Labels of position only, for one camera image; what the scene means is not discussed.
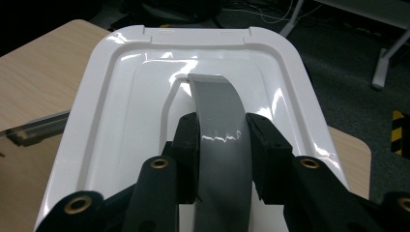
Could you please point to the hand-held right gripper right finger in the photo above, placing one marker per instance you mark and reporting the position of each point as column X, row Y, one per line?
column 269, row 161

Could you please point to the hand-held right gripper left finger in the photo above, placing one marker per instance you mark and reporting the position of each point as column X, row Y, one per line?
column 187, row 154

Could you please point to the black base yellow-black stripes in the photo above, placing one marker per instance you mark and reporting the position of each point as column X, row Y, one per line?
column 398, row 129

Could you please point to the white metal stand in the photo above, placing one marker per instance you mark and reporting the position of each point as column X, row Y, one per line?
column 378, row 71

